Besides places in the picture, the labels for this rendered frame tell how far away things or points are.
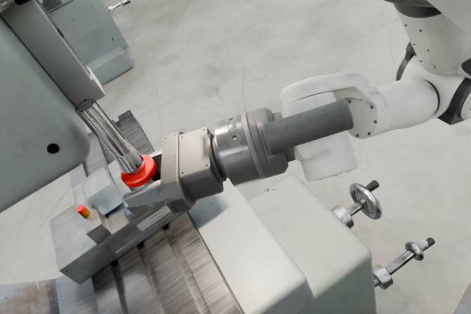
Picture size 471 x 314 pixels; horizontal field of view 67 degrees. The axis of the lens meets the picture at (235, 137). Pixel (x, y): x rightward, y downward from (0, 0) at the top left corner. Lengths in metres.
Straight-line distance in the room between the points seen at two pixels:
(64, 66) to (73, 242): 0.44
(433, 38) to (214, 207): 0.59
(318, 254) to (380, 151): 1.24
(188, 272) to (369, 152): 1.49
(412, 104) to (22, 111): 0.48
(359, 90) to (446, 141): 1.65
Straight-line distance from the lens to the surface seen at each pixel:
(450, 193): 1.92
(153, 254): 0.78
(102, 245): 0.78
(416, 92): 0.56
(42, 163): 0.44
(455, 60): 0.57
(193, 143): 0.46
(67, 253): 0.81
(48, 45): 0.46
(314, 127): 0.39
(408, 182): 1.94
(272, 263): 0.77
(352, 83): 0.48
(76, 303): 0.92
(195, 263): 0.73
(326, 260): 0.89
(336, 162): 0.43
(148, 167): 0.47
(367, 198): 1.02
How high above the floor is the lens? 1.57
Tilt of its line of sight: 42 degrees down
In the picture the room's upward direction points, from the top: 24 degrees counter-clockwise
